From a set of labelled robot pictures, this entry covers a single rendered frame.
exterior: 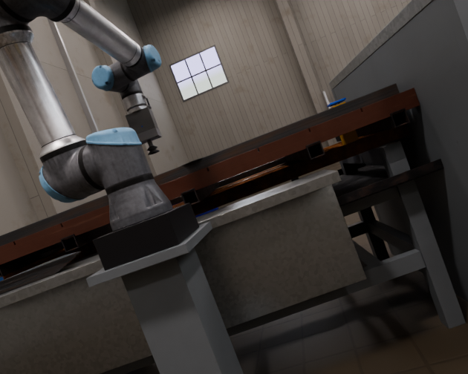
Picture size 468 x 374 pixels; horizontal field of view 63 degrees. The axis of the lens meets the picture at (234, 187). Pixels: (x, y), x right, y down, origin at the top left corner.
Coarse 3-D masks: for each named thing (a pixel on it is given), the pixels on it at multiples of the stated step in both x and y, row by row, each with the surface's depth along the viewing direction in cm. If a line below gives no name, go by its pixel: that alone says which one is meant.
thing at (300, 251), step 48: (240, 240) 126; (288, 240) 125; (336, 240) 125; (96, 288) 129; (240, 288) 127; (288, 288) 126; (336, 288) 126; (0, 336) 132; (48, 336) 131; (96, 336) 130; (144, 336) 129
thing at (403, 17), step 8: (416, 0) 105; (424, 0) 102; (432, 0) 116; (408, 8) 111; (416, 8) 107; (400, 16) 116; (408, 16) 112; (392, 24) 123; (400, 24) 118; (384, 32) 130; (392, 32) 125; (376, 40) 139; (384, 40) 133; (368, 48) 148; (376, 48) 141; (360, 56) 159; (368, 56) 151; (352, 64) 171; (360, 64) 190; (344, 72) 186; (336, 80) 204
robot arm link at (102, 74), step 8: (112, 64) 122; (96, 72) 120; (104, 72) 119; (112, 72) 120; (120, 72) 120; (96, 80) 121; (104, 80) 120; (112, 80) 121; (120, 80) 122; (128, 80) 122; (104, 88) 121; (112, 88) 123; (120, 88) 127
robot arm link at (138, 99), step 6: (126, 96) 131; (132, 96) 131; (138, 96) 132; (144, 96) 134; (126, 102) 132; (132, 102) 131; (138, 102) 132; (144, 102) 133; (126, 108) 133; (132, 108) 132
